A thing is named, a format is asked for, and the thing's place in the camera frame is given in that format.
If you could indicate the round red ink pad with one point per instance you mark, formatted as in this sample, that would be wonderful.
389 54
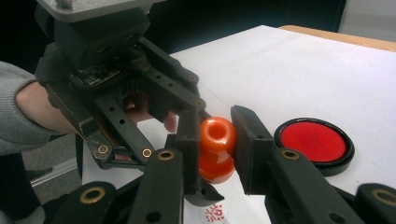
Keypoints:
313 141

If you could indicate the wooden table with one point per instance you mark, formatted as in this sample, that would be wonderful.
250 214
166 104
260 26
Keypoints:
358 39

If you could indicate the dark curtain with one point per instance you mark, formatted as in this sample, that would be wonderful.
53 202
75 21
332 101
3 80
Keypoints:
249 12

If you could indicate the large white table cover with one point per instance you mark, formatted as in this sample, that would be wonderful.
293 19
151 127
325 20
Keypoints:
280 77

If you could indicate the orange stamp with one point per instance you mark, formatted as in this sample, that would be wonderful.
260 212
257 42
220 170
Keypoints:
218 137

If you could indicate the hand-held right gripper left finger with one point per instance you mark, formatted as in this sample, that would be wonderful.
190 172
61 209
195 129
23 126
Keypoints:
165 186

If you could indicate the light grey cabinet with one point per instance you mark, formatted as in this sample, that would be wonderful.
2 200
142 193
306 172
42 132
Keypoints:
370 15

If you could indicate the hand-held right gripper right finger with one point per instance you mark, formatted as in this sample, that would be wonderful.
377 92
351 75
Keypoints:
280 186

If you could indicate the metal floor rail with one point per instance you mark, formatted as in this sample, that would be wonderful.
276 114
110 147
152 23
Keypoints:
53 172

